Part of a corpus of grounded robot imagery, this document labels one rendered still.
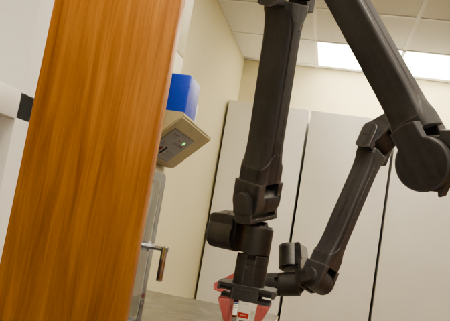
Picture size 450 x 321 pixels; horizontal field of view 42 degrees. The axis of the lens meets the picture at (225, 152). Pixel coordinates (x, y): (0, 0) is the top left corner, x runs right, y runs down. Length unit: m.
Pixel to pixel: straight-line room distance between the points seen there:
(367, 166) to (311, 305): 2.93
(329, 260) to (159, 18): 0.67
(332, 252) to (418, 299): 2.98
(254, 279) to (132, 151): 0.36
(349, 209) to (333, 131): 2.95
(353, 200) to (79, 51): 0.72
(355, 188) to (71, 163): 0.67
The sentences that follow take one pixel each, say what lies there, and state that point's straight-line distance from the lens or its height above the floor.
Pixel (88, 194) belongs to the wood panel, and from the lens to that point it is 1.23.
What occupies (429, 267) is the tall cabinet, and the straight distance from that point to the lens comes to 4.38.
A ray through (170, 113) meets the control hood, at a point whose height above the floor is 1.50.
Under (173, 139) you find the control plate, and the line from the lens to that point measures 1.36.
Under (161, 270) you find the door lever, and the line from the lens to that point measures 1.53.
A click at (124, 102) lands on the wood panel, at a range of 1.23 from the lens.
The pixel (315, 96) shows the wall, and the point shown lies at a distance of 4.90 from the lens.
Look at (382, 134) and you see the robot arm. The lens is 1.49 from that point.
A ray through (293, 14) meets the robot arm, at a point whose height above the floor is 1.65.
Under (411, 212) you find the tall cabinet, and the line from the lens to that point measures 4.37.
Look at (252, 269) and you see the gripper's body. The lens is 1.06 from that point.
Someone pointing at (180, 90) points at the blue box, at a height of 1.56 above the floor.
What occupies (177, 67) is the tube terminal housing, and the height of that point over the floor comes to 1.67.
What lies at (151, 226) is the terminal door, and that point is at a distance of 1.53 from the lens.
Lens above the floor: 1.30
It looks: 6 degrees up
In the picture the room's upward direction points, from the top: 10 degrees clockwise
